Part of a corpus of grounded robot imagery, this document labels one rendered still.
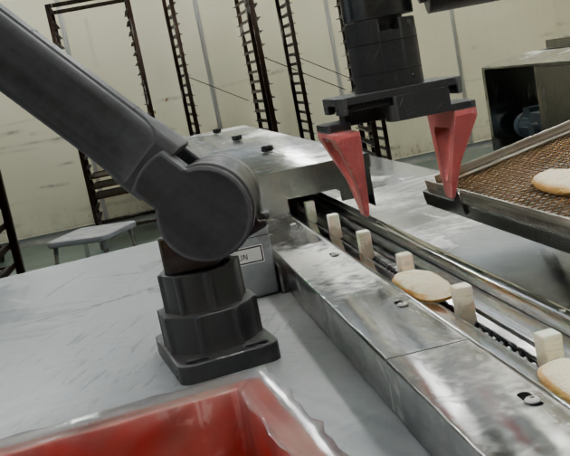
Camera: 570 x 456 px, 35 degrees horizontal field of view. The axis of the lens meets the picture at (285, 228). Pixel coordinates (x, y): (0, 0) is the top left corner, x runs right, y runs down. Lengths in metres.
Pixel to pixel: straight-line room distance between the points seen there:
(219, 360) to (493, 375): 0.28
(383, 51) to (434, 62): 7.48
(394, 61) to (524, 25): 7.81
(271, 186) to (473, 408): 0.75
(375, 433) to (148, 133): 0.31
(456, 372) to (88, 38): 7.28
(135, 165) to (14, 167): 7.06
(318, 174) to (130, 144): 0.50
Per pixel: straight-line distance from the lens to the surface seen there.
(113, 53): 7.73
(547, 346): 0.56
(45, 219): 7.81
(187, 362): 0.74
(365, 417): 0.61
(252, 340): 0.76
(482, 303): 0.70
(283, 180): 1.20
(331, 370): 0.70
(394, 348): 0.59
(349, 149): 0.71
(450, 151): 0.75
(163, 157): 0.71
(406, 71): 0.73
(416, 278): 0.77
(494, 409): 0.48
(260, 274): 0.95
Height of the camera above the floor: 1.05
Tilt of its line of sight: 10 degrees down
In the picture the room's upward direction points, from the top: 11 degrees counter-clockwise
